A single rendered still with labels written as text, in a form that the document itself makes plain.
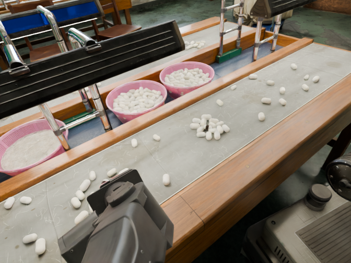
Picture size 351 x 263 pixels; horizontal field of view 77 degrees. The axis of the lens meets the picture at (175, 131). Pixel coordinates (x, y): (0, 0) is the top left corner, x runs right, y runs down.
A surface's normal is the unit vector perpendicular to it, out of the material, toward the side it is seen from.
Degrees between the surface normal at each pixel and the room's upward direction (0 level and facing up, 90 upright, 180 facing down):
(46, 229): 0
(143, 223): 65
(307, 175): 0
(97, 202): 51
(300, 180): 0
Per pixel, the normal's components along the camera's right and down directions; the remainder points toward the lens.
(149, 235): 0.83, -0.55
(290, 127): -0.08, -0.75
